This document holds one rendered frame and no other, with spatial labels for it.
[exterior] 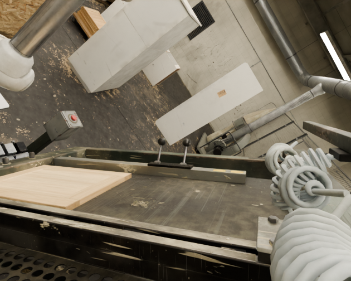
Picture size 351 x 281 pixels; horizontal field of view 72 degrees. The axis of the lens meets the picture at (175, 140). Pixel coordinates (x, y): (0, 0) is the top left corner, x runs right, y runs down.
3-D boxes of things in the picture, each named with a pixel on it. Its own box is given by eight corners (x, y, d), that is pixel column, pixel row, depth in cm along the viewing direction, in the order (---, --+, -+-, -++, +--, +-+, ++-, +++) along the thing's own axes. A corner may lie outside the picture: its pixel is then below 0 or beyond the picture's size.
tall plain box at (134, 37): (97, 60, 417) (180, -11, 356) (117, 90, 425) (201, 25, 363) (62, 59, 334) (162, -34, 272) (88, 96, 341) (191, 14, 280)
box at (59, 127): (57, 124, 160) (74, 110, 153) (65, 140, 159) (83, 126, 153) (41, 125, 149) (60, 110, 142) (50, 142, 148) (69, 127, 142)
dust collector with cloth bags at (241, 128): (200, 134, 734) (268, 95, 657) (213, 153, 743) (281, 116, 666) (193, 149, 607) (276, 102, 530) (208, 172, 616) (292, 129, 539)
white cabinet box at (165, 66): (145, 65, 625) (167, 48, 600) (158, 85, 632) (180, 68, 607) (139, 65, 583) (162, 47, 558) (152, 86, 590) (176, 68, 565)
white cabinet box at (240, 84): (162, 115, 546) (245, 61, 474) (176, 137, 553) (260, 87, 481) (154, 121, 490) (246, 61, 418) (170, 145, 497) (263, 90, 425)
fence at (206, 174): (61, 163, 130) (61, 156, 130) (245, 180, 99) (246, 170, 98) (54, 165, 126) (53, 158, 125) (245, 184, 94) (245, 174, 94)
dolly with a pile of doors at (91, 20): (88, 22, 463) (99, 10, 452) (103, 45, 470) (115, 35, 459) (67, 15, 406) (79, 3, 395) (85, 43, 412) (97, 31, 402)
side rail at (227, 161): (92, 164, 154) (91, 147, 153) (280, 180, 118) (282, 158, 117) (86, 166, 149) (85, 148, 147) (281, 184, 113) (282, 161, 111)
